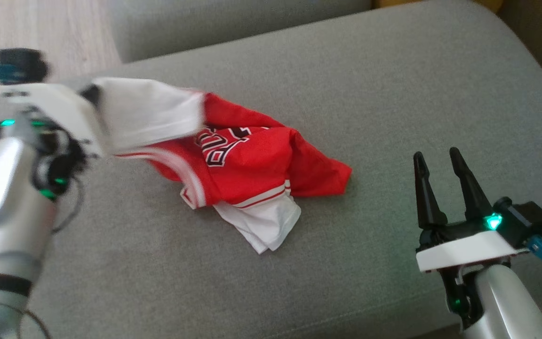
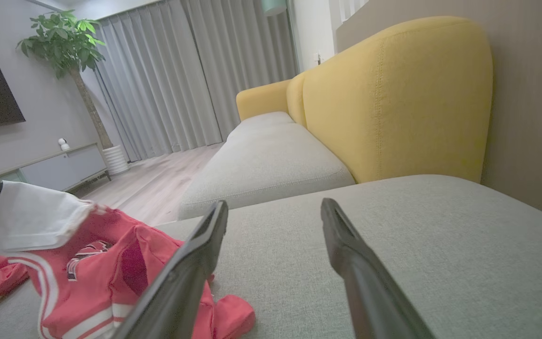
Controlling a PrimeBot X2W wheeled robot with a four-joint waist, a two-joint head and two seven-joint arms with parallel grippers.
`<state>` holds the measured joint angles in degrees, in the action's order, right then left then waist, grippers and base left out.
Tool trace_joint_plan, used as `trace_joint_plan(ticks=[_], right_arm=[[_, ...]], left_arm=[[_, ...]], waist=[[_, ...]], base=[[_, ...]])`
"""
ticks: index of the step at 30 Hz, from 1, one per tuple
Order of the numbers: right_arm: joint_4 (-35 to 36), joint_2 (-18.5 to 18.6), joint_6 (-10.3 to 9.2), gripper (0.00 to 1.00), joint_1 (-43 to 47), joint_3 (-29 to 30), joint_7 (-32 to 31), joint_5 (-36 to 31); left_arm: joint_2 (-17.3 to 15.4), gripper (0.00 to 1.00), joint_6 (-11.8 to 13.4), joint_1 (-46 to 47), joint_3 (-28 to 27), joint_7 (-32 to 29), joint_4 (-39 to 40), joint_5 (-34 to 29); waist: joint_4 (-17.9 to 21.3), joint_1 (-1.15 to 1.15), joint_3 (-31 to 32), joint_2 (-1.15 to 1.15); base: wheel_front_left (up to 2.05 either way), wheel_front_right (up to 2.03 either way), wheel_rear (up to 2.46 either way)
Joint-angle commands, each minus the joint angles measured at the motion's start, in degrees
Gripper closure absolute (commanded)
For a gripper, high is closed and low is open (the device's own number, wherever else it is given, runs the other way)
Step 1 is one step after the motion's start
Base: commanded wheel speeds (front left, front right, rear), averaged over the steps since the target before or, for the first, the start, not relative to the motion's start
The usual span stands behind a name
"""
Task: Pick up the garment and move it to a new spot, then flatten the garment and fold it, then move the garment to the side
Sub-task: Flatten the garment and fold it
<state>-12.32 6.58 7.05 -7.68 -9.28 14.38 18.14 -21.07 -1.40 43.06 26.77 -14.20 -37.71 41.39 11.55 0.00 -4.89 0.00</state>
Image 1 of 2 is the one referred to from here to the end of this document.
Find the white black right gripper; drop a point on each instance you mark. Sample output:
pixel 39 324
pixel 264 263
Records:
pixel 464 247

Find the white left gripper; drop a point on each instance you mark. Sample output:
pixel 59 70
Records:
pixel 59 106

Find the red and white jersey garment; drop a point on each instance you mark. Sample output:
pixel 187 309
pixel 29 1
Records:
pixel 252 160

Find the silver white robot left arm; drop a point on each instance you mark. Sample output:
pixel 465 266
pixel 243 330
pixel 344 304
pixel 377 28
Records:
pixel 3 188

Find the silver white robot right arm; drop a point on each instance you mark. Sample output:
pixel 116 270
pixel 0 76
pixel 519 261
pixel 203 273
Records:
pixel 506 306

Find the large grey sofa seat cushion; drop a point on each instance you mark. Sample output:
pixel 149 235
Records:
pixel 393 94

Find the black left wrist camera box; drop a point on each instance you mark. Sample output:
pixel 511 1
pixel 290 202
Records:
pixel 21 63

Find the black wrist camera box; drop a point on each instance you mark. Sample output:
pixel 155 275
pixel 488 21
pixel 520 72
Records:
pixel 21 63
pixel 527 221

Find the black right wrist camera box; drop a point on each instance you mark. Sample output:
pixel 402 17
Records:
pixel 527 221

